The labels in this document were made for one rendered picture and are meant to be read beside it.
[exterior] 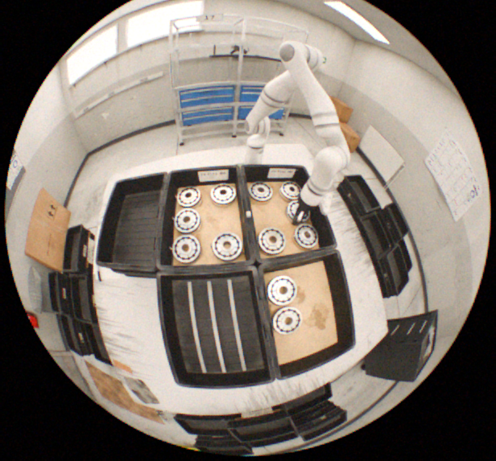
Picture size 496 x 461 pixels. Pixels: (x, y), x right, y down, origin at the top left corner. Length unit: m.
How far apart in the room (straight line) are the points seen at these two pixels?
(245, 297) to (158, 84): 3.10
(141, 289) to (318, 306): 0.74
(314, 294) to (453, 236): 3.00
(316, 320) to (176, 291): 0.50
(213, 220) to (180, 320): 0.40
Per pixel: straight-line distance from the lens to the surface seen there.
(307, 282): 0.61
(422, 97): 3.43
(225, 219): 0.62
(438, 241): 3.35
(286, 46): 0.47
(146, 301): 0.78
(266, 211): 0.65
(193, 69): 3.01
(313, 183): 0.46
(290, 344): 0.61
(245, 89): 2.30
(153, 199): 0.75
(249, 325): 0.56
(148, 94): 3.18
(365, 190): 1.73
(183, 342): 0.60
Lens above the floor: 1.37
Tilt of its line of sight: 59 degrees down
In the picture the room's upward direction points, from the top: 11 degrees clockwise
